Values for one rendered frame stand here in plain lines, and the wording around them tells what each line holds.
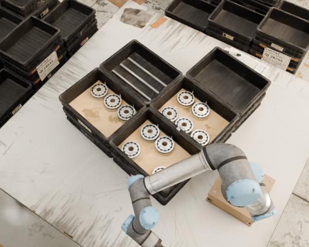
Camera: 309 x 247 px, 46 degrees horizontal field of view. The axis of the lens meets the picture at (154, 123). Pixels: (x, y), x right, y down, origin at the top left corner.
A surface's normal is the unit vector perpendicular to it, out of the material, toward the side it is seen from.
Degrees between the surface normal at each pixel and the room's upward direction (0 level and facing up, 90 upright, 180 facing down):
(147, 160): 0
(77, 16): 0
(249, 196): 83
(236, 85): 0
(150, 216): 26
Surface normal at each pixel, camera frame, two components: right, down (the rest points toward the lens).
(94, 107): 0.01, -0.51
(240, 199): 0.21, 0.77
